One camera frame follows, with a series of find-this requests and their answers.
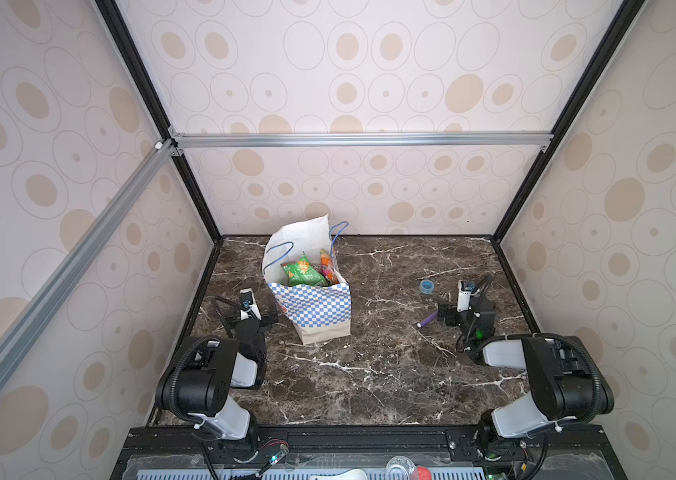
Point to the blue tape roll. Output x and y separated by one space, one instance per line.
427 287

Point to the blue checkered paper bag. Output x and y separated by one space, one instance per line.
319 314

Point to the purple marker pen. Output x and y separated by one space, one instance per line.
428 320

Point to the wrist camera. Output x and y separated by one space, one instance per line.
250 309
465 292

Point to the green chips snack packet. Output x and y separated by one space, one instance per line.
303 272

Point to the left slanted aluminium rail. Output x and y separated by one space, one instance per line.
41 309

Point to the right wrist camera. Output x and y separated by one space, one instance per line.
465 292

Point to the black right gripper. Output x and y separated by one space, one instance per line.
454 314

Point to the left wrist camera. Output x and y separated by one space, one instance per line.
250 309

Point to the horizontal aluminium rail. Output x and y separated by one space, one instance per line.
382 139

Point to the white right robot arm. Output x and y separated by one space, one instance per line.
565 384

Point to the colourful fruit candy packet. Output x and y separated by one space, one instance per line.
327 267

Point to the red cap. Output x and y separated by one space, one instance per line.
423 473

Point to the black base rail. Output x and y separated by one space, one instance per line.
578 452

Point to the clear plastic bottle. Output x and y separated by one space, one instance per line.
401 468

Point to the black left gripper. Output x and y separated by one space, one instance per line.
252 324

